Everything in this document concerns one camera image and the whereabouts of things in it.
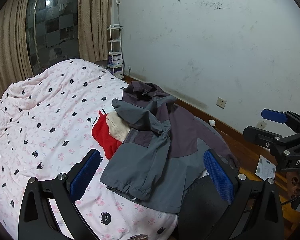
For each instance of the stack of small boxes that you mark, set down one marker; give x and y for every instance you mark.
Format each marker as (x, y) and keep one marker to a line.
(115, 60)

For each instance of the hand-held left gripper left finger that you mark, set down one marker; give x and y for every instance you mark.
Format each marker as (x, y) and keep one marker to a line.
(85, 175)

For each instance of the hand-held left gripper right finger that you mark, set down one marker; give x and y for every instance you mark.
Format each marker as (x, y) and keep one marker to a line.
(218, 177)

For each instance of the dark window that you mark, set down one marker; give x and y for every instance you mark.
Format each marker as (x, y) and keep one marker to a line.
(52, 30)

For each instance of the white wall outlet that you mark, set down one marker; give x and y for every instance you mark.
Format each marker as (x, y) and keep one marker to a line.
(221, 102)
(261, 124)

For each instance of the grey and purple hooded jacket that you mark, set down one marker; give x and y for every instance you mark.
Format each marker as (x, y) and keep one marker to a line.
(165, 130)

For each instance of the small white toy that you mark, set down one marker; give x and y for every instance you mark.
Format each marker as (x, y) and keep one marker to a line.
(211, 122)

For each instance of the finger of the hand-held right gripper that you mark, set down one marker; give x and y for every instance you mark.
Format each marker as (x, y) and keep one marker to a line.
(255, 133)
(275, 116)

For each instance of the white bathroom scale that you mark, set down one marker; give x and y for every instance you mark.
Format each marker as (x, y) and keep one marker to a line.
(265, 167)

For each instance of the beige garment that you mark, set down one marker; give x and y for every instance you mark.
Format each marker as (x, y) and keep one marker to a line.
(117, 130)

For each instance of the beige curtain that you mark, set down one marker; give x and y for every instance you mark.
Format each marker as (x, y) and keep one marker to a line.
(95, 17)
(7, 50)

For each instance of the red garment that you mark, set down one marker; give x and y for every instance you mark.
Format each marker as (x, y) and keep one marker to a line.
(105, 135)

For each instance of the pink cat-print blanket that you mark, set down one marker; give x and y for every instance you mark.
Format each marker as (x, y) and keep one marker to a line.
(40, 120)

